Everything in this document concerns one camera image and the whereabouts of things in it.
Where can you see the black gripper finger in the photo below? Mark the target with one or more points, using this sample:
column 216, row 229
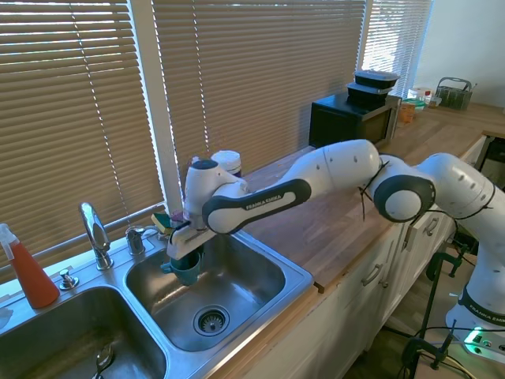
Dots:
column 200, row 254

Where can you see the narrow beige window blind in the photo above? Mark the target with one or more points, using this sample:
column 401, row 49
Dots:
column 394, row 43

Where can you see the teal ceramic mug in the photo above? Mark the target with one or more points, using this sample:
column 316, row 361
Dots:
column 187, row 272

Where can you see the white wipes canister purple label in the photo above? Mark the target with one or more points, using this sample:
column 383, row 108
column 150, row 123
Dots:
column 230, row 162

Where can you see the medium beige window blind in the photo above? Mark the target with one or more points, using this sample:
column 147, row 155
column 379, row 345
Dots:
column 260, row 79

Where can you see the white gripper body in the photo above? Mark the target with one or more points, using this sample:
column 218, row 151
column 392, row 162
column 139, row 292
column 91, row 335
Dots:
column 188, row 241

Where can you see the metal spoon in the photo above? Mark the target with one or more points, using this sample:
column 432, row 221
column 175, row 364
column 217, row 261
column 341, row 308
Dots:
column 104, row 357

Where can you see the chrome kitchen faucet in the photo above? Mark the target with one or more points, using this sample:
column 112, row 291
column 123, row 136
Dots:
column 96, row 233

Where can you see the round sink drain strainer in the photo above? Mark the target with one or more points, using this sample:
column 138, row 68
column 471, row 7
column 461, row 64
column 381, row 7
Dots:
column 211, row 320

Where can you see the black plastic food container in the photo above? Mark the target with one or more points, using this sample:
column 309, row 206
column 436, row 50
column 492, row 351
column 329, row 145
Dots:
column 367, row 96
column 376, row 80

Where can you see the orange jar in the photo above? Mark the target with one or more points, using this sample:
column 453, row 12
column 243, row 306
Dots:
column 406, row 112

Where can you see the white kitchen cabinets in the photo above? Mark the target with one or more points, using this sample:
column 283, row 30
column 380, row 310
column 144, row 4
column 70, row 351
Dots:
column 355, row 300

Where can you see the black microwave oven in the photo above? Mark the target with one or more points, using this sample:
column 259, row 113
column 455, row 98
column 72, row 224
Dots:
column 347, row 120

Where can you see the clear tub green lid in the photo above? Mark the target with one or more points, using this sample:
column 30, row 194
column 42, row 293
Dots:
column 419, row 98

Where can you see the black clamp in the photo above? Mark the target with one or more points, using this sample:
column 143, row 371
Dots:
column 430, row 349
column 446, row 256

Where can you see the grey cutlery caddy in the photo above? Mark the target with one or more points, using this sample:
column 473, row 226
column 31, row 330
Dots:
column 453, row 94

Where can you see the black built-in appliance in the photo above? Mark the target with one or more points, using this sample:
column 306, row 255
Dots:
column 493, row 162

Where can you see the yellow green sponge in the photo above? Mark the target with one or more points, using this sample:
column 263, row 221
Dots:
column 161, row 221

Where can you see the orange spray bottle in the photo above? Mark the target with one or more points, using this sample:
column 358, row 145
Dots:
column 33, row 276

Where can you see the chrome sink soap dispenser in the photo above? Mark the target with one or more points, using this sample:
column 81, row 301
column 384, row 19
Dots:
column 136, row 239

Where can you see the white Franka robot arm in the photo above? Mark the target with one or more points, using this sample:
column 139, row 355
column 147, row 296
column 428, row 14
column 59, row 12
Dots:
column 343, row 166

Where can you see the small chrome sink knob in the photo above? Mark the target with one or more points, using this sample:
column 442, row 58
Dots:
column 68, row 280

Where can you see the stainless steel double sink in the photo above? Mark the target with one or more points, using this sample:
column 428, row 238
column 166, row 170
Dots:
column 244, row 284

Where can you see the wide beige window blind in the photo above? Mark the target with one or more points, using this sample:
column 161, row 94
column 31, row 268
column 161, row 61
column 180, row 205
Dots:
column 71, row 130

